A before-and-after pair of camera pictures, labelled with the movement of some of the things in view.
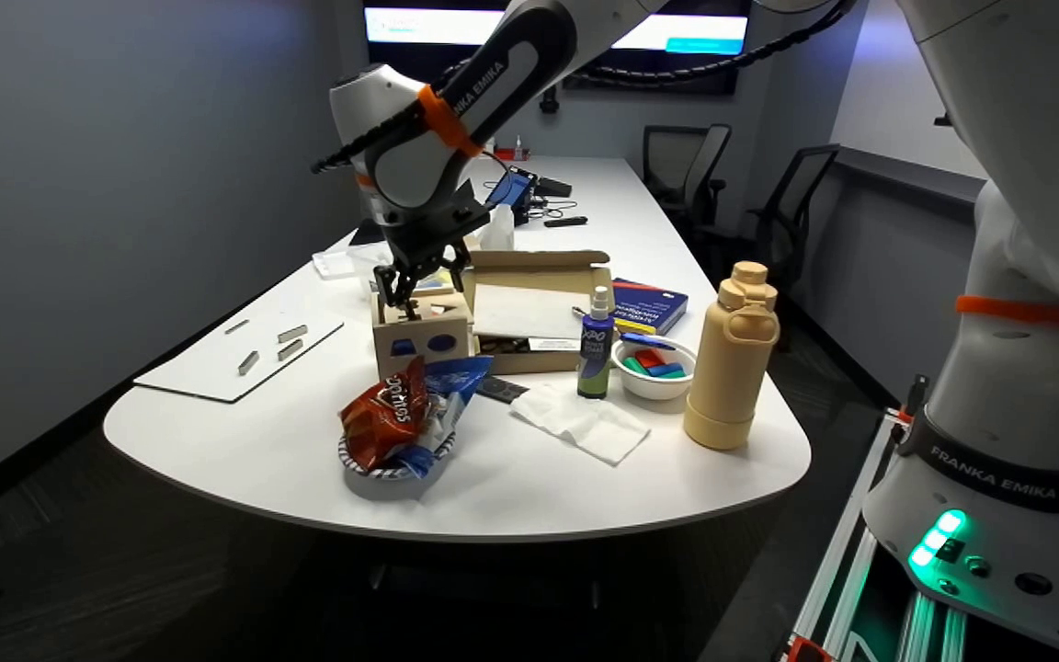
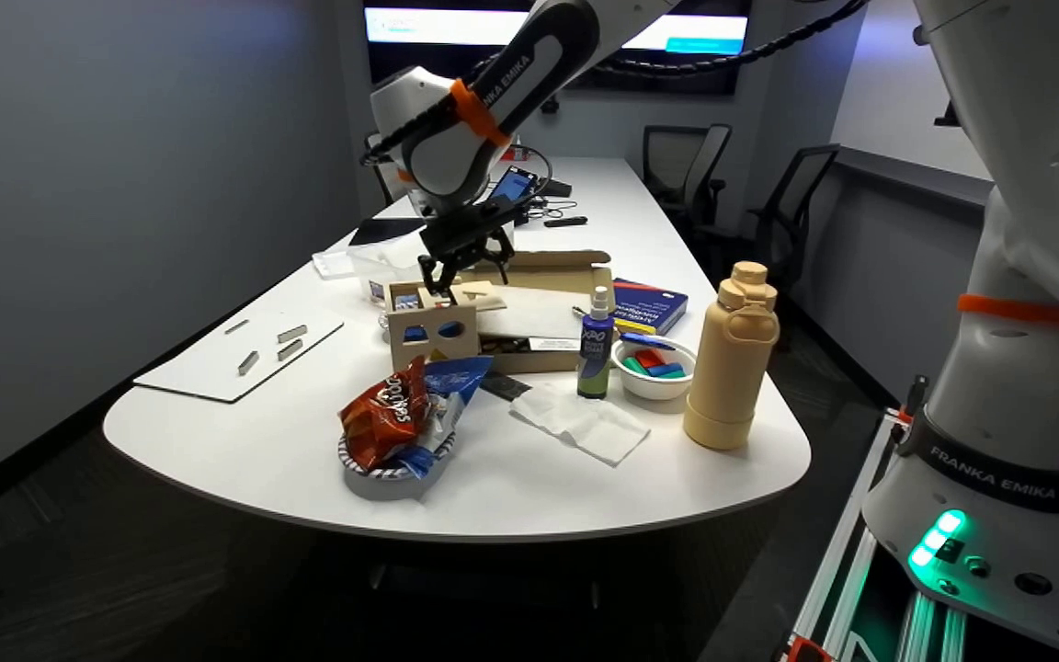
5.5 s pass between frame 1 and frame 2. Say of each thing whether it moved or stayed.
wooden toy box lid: moved
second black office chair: stayed
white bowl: stayed
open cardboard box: stayed
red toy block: stayed
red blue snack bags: stayed
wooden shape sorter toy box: moved
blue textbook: stayed
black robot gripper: moved
